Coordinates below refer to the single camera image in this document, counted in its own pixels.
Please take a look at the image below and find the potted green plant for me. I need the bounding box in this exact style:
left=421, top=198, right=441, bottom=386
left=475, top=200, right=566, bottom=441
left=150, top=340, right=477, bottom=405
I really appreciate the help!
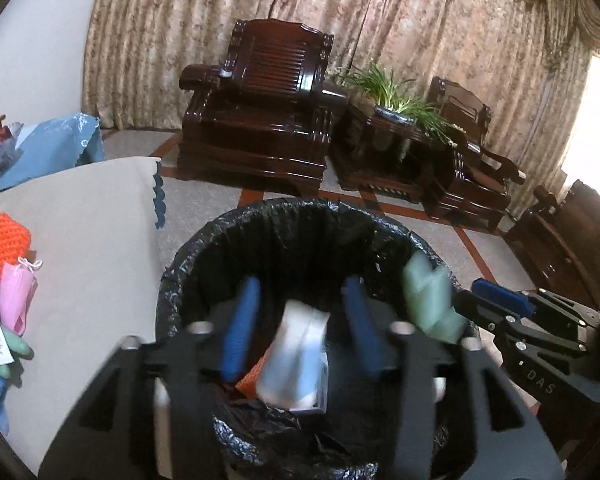
left=342, top=62, right=463, bottom=146

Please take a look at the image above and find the trash bin with black bag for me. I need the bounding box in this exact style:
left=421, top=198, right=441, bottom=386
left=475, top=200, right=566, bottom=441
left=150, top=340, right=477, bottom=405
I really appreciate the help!
left=155, top=197, right=486, bottom=480

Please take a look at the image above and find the dark wooden armchair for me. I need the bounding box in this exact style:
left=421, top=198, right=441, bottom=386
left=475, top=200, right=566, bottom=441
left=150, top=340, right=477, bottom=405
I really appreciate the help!
left=177, top=19, right=351, bottom=196
left=420, top=76, right=527, bottom=233

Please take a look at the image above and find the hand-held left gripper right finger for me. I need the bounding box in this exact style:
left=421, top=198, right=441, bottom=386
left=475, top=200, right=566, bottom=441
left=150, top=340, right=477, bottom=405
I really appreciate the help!
left=341, top=276, right=566, bottom=480

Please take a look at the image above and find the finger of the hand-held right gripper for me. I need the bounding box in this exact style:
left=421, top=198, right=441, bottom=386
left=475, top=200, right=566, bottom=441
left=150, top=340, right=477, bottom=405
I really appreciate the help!
left=452, top=290, right=600, bottom=404
left=471, top=277, right=600, bottom=329

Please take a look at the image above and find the orange foam fruit net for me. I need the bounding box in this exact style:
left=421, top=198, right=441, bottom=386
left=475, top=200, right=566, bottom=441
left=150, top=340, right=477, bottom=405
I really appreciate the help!
left=235, top=355, right=273, bottom=398
left=0, top=212, right=33, bottom=268

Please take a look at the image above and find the bright window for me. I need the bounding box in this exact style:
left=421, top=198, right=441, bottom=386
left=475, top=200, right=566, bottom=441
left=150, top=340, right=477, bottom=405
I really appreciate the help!
left=562, top=55, right=600, bottom=186

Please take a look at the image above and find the pink plastic bag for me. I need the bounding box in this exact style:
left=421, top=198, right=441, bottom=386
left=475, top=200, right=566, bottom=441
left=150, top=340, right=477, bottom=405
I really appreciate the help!
left=0, top=256, right=45, bottom=336

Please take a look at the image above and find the beige table cover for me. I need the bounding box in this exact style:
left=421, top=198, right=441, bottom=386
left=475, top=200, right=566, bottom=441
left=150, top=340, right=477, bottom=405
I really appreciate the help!
left=0, top=156, right=167, bottom=478

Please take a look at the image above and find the blue scalloped table cover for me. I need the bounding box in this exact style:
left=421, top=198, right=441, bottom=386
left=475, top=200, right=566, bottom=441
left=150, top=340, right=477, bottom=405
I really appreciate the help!
left=0, top=112, right=106, bottom=198

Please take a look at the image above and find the white packaging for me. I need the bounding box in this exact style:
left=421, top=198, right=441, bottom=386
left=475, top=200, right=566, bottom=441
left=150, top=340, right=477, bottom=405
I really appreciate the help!
left=256, top=300, right=331, bottom=413

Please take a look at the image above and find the beige patterned curtain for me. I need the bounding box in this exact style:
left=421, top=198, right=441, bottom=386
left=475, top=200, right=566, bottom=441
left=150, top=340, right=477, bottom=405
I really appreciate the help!
left=80, top=0, right=600, bottom=216

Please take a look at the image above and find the dark wooden side table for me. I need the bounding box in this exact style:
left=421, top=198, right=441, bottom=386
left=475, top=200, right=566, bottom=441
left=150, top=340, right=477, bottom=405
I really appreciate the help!
left=330, top=102, right=453, bottom=206

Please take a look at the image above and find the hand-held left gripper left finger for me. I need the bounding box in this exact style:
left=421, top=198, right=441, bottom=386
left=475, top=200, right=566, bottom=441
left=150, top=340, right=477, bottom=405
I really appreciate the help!
left=39, top=276, right=263, bottom=480

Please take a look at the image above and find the dark wooden bench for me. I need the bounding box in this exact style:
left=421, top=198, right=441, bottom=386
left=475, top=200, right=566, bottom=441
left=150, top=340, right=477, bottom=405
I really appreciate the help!
left=502, top=178, right=600, bottom=311

